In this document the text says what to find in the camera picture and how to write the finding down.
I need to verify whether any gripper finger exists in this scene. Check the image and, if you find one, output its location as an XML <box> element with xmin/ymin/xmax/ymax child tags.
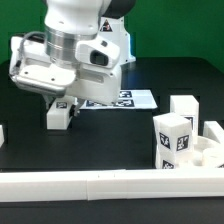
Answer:
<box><xmin>70</xmin><ymin>98</ymin><xmax>85</xmax><ymax>117</ymax></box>
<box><xmin>43</xmin><ymin>95</ymin><xmax>54</xmax><ymax>109</ymax></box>

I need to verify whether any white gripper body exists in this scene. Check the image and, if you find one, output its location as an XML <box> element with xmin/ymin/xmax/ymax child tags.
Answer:
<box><xmin>9</xmin><ymin>35</ymin><xmax>122</xmax><ymax>105</ymax></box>

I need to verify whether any white round stool seat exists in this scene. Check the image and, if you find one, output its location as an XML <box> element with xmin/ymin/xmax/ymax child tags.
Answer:
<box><xmin>154</xmin><ymin>134</ymin><xmax>224</xmax><ymax>170</ymax></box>

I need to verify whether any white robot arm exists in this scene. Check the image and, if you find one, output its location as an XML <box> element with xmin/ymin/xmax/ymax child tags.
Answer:
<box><xmin>9</xmin><ymin>0</ymin><xmax>136</xmax><ymax>105</ymax></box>

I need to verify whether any white marker sheet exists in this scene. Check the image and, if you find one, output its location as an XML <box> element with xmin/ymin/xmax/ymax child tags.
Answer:
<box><xmin>82</xmin><ymin>90</ymin><xmax>157</xmax><ymax>110</ymax></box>

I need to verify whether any white left fence block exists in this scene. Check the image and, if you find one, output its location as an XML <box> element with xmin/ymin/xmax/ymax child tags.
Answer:
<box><xmin>0</xmin><ymin>125</ymin><xmax>5</xmax><ymax>148</ymax></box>

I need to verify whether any white fence block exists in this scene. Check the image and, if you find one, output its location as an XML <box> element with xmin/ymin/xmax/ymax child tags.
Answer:
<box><xmin>0</xmin><ymin>125</ymin><xmax>5</xmax><ymax>148</ymax></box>
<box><xmin>203</xmin><ymin>121</ymin><xmax>224</xmax><ymax>145</ymax></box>

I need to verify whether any white right fence block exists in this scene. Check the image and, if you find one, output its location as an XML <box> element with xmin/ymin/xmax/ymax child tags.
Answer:
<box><xmin>203</xmin><ymin>121</ymin><xmax>224</xmax><ymax>145</ymax></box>

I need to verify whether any grey corrugated arm cable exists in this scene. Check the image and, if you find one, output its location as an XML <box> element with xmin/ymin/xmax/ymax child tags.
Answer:
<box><xmin>11</xmin><ymin>30</ymin><xmax>46</xmax><ymax>79</ymax></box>

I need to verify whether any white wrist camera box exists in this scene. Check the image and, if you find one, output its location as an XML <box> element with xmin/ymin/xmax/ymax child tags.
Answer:
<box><xmin>75</xmin><ymin>36</ymin><xmax>120</xmax><ymax>68</ymax></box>

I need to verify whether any white front fence rail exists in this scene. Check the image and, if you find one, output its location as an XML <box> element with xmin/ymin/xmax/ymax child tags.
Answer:
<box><xmin>0</xmin><ymin>168</ymin><xmax>224</xmax><ymax>202</ymax></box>

